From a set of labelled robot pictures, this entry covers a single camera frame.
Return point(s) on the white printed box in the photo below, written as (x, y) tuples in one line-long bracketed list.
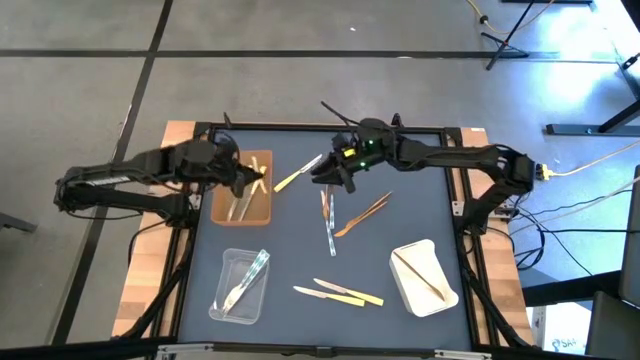
[(560, 330)]

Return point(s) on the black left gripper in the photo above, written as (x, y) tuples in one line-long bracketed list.
[(205, 160)]

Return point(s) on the clear plastic bin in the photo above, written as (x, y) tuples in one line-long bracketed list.
[(250, 310)]

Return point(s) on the gold knife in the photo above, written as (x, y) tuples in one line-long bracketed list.
[(324, 205)]

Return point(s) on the white plastic bin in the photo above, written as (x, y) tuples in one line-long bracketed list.
[(415, 300)]

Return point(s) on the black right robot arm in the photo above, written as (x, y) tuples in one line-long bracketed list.
[(450, 152)]

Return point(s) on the black tripod stand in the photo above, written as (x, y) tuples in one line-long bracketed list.
[(501, 46)]

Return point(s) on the gold utensil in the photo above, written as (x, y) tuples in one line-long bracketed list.
[(420, 276)]

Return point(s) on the black desk leg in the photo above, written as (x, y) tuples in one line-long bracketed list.
[(570, 289)]

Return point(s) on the gold spoon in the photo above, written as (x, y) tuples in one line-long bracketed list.
[(382, 198)]

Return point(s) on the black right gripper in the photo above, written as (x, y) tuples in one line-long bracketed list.
[(372, 142)]

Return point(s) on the black desk base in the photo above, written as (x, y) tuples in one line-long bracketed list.
[(575, 129)]

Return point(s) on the blue-grey table mat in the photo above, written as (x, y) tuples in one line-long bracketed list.
[(300, 225)]

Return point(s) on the grey floor object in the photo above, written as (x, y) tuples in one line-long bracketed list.
[(15, 222)]

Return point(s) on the orange plastic bin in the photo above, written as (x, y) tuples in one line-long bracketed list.
[(217, 212)]

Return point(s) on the dark grey chair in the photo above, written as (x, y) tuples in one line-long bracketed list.
[(615, 325)]

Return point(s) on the gold fork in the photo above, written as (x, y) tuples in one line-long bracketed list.
[(350, 227)]

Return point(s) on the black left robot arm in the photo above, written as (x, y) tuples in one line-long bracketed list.
[(125, 167)]

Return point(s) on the metal mounting bracket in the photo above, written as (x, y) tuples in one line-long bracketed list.
[(458, 208)]

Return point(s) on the black table frame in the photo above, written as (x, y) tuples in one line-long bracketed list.
[(300, 126)]

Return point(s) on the yellow power plug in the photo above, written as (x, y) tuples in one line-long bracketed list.
[(545, 172)]

